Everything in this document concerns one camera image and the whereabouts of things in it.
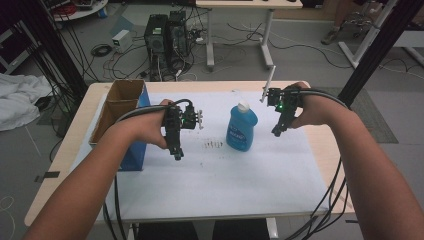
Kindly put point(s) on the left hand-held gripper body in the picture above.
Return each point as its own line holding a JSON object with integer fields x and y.
{"x": 188, "y": 118}

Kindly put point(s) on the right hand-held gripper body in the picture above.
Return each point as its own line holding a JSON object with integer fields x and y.
{"x": 285, "y": 98}

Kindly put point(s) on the person's left hand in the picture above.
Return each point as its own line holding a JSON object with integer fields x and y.
{"x": 150, "y": 128}

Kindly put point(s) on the person's right hand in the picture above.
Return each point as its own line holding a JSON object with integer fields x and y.
{"x": 315, "y": 108}

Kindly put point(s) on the blue dish soap bottle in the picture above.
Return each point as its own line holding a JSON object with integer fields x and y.
{"x": 241, "y": 128}

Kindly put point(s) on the white table mat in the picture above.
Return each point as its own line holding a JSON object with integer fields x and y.
{"x": 213, "y": 186}

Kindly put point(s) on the blue cardboard box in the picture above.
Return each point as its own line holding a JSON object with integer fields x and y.
{"x": 121, "y": 100}

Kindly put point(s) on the black computer tower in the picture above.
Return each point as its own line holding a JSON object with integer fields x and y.
{"x": 178, "y": 31}
{"x": 156, "y": 40}

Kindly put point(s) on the grey floor mat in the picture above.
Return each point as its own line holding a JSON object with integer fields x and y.
{"x": 373, "y": 120}

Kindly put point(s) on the white desk with legs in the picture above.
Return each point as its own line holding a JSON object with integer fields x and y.
{"x": 248, "y": 4}

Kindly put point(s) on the white table leg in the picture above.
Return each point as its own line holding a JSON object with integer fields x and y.
{"x": 272, "y": 230}

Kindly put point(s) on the small white device box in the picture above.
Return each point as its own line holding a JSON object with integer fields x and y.
{"x": 121, "y": 40}

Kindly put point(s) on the black metal stand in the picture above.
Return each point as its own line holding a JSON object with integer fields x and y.
{"x": 63, "y": 56}
{"x": 376, "y": 50}

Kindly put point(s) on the white metal stand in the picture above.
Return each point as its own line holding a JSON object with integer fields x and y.
{"x": 370, "y": 35}

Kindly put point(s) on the office chair base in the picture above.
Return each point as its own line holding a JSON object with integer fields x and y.
{"x": 361, "y": 23}

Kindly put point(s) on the black tape strip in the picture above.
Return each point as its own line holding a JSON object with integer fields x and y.
{"x": 50, "y": 175}

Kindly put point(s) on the round white table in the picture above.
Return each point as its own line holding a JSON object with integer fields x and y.
{"x": 85, "y": 11}

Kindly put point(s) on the white crumpled cloth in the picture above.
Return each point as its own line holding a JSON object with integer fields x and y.
{"x": 18, "y": 100}

